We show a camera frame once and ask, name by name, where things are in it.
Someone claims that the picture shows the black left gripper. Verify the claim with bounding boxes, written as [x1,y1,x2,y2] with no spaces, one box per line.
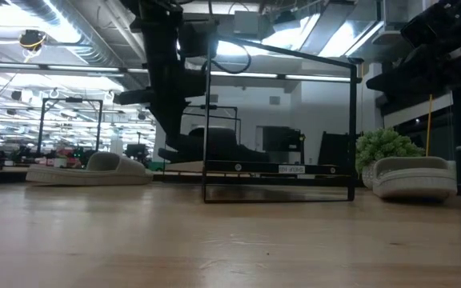
[114,18,206,141]

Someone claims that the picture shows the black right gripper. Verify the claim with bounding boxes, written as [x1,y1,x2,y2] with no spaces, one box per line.
[366,0,461,93]

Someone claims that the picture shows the black slide sandal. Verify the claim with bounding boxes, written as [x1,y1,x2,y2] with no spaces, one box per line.
[190,126,255,153]
[158,135,271,163]

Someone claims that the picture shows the grey slide sandal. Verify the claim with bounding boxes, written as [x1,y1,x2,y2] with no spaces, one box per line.
[372,155,459,201]
[25,151,154,187]

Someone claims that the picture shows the wooden shelf with black frame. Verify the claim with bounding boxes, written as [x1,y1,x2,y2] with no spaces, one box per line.
[162,34,364,204]

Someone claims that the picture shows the yellow pole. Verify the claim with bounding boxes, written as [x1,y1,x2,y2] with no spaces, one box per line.
[425,94,434,158]

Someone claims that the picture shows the round green potted plant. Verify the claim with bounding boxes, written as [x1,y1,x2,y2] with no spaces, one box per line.
[354,127,426,189]

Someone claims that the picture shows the long ceiling light bar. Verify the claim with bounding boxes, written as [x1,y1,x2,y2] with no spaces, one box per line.
[0,62,362,84]

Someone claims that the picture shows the black background cabinet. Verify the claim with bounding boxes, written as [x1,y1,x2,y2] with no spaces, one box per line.
[262,126,306,163]
[318,131,354,166]

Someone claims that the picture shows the grey ceiling box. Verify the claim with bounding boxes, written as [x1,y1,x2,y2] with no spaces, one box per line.
[233,10,262,35]

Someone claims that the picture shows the black gantry frame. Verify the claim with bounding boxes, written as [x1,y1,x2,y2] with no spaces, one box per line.
[36,97,104,157]
[180,104,239,133]

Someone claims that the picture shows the black aluminium table frame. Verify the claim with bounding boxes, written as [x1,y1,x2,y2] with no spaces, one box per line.
[0,167,461,198]

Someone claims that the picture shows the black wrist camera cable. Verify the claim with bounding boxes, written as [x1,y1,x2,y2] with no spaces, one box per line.
[202,38,252,75]

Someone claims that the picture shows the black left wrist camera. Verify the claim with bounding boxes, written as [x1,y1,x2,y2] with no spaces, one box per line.
[178,18,220,58]

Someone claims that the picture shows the yellow black cable reel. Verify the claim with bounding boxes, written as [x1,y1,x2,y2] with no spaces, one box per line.
[18,28,48,52]

